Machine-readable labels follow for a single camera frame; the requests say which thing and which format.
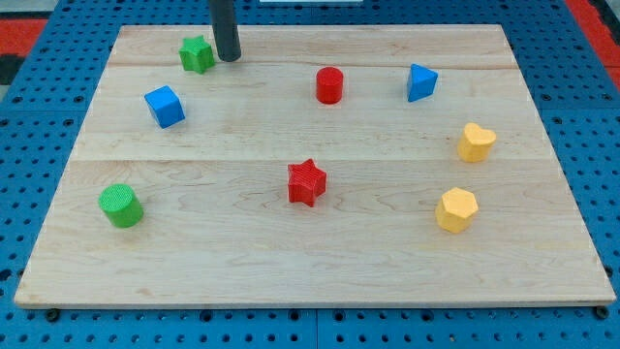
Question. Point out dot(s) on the yellow heart block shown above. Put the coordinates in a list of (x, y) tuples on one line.
[(475, 143)]

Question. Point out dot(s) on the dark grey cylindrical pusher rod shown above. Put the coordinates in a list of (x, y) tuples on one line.
[(224, 27)]

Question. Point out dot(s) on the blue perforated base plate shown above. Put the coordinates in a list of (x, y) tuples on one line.
[(48, 99)]

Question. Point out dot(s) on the blue cube block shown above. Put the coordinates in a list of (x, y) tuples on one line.
[(165, 107)]

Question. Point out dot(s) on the yellow hexagon block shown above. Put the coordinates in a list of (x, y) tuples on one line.
[(456, 210)]

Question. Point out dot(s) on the green star block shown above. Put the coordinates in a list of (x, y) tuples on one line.
[(196, 54)]

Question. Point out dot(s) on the green cylinder block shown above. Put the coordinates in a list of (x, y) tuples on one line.
[(120, 205)]

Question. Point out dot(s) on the red star block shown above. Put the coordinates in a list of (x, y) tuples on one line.
[(306, 182)]

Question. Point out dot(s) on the red cylinder block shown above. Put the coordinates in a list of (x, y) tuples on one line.
[(329, 85)]

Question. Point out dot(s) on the blue triangular prism block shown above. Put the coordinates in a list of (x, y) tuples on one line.
[(421, 83)]

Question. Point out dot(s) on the light wooden board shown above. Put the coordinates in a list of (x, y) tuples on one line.
[(218, 230)]

